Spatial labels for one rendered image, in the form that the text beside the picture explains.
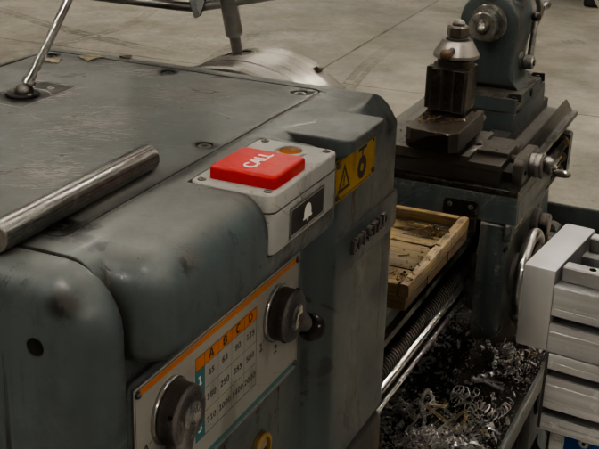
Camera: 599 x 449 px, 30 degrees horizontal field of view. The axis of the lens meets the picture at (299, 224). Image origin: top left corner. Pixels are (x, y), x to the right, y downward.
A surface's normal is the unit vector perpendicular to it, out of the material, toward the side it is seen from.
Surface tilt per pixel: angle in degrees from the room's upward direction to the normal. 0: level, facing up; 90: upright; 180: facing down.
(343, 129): 0
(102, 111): 0
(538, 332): 90
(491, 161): 0
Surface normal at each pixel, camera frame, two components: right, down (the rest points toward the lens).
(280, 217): 0.91, 0.18
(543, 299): -0.51, 0.31
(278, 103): 0.03, -0.93
